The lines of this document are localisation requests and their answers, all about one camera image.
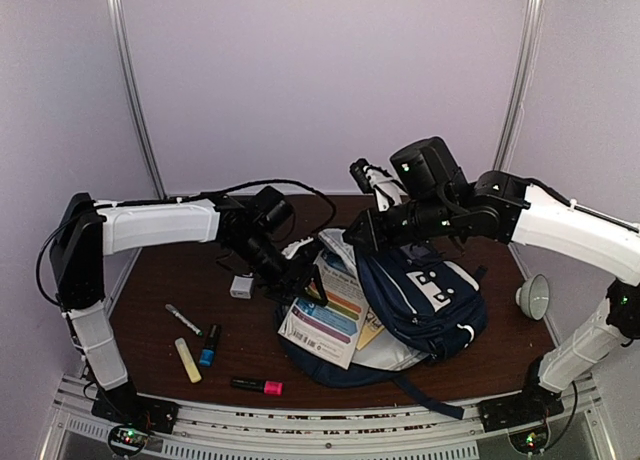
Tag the aluminium front rail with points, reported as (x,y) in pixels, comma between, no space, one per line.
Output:
(215,431)

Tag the blue highlighter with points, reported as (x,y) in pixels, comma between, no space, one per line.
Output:
(210,345)

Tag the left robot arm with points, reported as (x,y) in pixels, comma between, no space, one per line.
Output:
(91,230)

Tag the white charger cube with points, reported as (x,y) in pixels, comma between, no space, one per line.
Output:
(242,287)

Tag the right aluminium post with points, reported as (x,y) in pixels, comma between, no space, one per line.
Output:
(522,76)

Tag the left aluminium post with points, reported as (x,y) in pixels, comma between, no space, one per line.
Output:
(117,15)

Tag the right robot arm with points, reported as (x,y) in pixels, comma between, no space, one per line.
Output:
(428,197)

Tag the pink highlighter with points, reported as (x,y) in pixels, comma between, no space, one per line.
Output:
(266,387)

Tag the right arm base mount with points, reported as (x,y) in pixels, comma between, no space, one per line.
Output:
(518,409)

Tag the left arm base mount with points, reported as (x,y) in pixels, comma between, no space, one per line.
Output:
(150,415)

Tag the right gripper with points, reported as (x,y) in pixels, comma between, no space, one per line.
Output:
(375,242)

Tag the grey white bowl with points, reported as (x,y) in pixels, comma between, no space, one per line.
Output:
(533,297)

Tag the white colourful brochure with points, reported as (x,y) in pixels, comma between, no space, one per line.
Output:
(330,332)

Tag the aluminium post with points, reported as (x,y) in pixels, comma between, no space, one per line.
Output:
(117,15)
(522,76)

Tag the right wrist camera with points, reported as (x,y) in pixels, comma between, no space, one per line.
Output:
(371,179)

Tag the tan picture booklet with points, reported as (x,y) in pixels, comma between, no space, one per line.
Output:
(371,328)

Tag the navy blue backpack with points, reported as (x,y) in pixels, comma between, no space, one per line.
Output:
(431,308)

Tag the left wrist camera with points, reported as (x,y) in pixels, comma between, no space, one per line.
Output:
(292,248)

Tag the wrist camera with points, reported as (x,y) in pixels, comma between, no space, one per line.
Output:
(371,179)
(292,248)

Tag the yellow highlighter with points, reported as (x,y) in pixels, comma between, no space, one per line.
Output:
(187,360)

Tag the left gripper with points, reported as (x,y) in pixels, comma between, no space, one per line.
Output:
(283,284)

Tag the silver grey marker pen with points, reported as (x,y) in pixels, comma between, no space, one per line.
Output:
(183,319)

